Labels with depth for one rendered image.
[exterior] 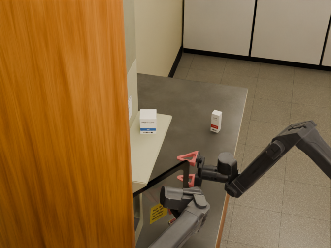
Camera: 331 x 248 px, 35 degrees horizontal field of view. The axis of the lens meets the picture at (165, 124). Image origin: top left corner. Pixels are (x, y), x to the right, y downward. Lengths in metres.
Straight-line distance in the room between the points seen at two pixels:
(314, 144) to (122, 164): 0.55
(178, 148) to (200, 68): 2.34
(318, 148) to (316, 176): 2.26
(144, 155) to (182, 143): 0.92
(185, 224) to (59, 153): 0.39
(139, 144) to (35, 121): 0.38
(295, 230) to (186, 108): 1.18
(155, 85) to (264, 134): 1.43
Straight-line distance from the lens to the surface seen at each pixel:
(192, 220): 1.48
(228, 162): 1.87
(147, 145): 1.59
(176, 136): 2.50
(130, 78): 1.57
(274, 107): 4.33
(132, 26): 1.53
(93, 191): 1.43
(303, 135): 1.52
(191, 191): 1.60
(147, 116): 1.60
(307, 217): 3.50
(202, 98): 2.75
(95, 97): 1.22
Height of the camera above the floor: 2.56
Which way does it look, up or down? 39 degrees down
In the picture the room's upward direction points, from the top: straight up
